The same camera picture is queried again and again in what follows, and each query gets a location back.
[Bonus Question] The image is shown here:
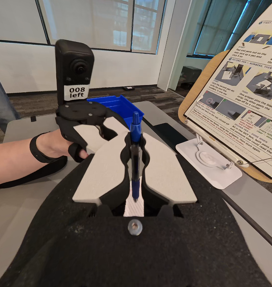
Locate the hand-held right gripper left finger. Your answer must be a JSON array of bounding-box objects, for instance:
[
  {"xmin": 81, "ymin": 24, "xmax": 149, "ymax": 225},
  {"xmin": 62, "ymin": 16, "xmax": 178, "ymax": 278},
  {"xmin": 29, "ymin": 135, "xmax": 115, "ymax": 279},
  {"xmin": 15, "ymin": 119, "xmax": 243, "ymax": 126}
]
[{"xmin": 72, "ymin": 132, "xmax": 130, "ymax": 210}]

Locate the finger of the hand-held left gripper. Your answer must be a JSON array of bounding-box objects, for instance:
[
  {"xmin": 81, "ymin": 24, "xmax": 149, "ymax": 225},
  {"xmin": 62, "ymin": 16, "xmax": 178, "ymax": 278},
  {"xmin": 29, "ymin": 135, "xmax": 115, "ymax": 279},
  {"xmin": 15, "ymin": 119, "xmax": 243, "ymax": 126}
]
[
  {"xmin": 103, "ymin": 117, "xmax": 126, "ymax": 141},
  {"xmin": 73, "ymin": 124, "xmax": 110, "ymax": 155}
]

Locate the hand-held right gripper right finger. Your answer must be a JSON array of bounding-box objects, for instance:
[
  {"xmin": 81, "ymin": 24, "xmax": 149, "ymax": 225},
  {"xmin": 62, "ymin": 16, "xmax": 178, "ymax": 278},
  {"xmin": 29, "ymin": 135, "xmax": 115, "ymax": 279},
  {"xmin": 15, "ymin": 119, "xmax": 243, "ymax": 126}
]
[{"xmin": 142, "ymin": 133, "xmax": 198, "ymax": 217}]

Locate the blue retractable pen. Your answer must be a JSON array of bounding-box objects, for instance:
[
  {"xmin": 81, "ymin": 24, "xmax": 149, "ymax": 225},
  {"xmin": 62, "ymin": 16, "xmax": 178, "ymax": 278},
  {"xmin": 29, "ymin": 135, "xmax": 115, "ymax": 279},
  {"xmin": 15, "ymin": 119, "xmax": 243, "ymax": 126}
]
[{"xmin": 130, "ymin": 111, "xmax": 142, "ymax": 203}]

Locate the white lined notepad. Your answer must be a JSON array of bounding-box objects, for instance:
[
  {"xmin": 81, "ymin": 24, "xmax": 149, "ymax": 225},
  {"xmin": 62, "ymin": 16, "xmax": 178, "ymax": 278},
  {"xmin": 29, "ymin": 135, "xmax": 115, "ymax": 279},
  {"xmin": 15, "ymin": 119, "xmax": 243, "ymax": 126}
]
[{"xmin": 124, "ymin": 176, "xmax": 145, "ymax": 217}]

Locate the person's left forearm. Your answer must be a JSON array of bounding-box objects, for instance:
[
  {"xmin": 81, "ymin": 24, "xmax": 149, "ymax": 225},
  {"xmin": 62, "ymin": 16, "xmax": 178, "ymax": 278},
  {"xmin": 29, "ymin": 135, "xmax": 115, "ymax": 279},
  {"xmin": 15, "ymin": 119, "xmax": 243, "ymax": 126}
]
[{"xmin": 0, "ymin": 137, "xmax": 41, "ymax": 187}]

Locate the person's left hand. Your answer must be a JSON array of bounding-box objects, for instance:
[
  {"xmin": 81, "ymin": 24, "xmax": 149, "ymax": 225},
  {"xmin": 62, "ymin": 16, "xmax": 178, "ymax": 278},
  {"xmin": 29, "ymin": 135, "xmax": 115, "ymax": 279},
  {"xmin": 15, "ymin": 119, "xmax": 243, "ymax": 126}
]
[{"xmin": 36, "ymin": 129, "xmax": 89, "ymax": 161}]

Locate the blue plastic bin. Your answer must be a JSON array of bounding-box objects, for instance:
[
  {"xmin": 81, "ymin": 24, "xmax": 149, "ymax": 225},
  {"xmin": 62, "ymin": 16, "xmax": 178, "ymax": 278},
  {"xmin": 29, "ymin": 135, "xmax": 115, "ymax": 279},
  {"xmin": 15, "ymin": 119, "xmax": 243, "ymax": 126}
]
[{"xmin": 87, "ymin": 95, "xmax": 145, "ymax": 126}]

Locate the large window with blinds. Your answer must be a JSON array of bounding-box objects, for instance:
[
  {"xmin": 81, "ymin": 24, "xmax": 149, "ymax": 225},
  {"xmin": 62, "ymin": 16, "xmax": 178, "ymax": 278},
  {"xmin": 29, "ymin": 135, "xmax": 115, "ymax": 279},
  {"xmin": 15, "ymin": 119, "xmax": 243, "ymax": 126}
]
[{"xmin": 36, "ymin": 0, "xmax": 166, "ymax": 54}]

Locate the black wristband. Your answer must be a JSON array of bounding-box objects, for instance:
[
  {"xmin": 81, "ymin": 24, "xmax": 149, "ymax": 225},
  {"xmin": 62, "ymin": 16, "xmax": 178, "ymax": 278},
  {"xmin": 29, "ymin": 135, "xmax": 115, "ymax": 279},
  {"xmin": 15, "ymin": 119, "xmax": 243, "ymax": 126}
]
[{"xmin": 29, "ymin": 132, "xmax": 60, "ymax": 164}]

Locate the black round pad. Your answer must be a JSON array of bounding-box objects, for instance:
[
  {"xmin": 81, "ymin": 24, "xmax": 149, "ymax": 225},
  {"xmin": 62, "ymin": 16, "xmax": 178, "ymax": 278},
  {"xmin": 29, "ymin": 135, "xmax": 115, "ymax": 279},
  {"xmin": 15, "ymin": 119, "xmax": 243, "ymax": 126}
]
[{"xmin": 0, "ymin": 156, "xmax": 68, "ymax": 189}]

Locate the blue denim cloth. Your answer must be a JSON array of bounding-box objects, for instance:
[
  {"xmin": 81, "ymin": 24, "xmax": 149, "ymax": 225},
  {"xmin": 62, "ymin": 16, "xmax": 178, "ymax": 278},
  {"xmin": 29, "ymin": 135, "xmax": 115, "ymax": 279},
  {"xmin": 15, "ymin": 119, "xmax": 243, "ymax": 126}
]
[{"xmin": 0, "ymin": 70, "xmax": 21, "ymax": 133}]

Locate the black storage box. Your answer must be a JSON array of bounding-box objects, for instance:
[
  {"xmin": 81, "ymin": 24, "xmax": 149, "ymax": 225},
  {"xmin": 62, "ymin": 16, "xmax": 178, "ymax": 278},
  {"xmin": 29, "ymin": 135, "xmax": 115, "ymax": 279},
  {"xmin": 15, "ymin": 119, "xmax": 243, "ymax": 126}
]
[{"xmin": 179, "ymin": 66, "xmax": 202, "ymax": 90}]

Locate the printed instruction sheet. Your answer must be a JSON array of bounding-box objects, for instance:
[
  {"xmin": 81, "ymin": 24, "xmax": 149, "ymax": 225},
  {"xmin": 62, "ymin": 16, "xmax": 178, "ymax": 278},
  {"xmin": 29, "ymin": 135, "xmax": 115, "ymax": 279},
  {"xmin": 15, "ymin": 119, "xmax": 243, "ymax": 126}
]
[{"xmin": 183, "ymin": 0, "xmax": 272, "ymax": 180}]

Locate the teal tinted window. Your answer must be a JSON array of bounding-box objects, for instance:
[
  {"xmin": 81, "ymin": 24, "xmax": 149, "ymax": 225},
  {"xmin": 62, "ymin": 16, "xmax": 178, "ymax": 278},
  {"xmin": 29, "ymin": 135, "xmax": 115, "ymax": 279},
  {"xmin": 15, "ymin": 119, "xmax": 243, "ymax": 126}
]
[{"xmin": 187, "ymin": 0, "xmax": 251, "ymax": 59}]

